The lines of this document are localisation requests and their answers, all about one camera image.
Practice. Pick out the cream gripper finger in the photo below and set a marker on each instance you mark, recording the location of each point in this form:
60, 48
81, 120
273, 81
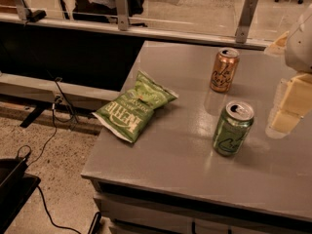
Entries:
281, 41
292, 101

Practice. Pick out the orange LaCroix can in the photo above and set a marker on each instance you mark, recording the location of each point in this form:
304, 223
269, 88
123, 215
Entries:
225, 65

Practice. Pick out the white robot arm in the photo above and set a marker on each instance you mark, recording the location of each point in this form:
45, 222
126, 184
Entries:
297, 53

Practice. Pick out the green LaCroix can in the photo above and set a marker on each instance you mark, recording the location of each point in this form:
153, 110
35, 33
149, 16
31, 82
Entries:
233, 126

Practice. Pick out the green Kettle chips bag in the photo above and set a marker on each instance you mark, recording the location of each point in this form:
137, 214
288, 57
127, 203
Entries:
128, 114

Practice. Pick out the seated person behind glass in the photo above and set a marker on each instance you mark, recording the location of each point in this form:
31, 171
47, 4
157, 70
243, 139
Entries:
103, 10

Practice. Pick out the grey table drawer front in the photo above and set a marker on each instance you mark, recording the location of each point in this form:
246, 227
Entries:
196, 217

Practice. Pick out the black equipment bottom left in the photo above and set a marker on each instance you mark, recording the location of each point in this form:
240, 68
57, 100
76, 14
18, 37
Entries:
16, 186

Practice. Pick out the grey metal bracket right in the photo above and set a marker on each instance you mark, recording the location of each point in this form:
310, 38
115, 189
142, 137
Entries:
245, 21

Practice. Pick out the grey metal bracket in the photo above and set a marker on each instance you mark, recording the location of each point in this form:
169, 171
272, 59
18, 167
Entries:
22, 9
245, 21
122, 14

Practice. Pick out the grey metal bracket middle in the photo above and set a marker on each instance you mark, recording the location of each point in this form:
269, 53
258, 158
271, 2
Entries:
122, 14

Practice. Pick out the black clamp on rail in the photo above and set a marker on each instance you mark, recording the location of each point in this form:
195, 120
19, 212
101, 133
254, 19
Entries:
37, 15

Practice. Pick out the grey metal bracket left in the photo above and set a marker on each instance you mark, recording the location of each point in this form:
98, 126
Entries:
22, 9

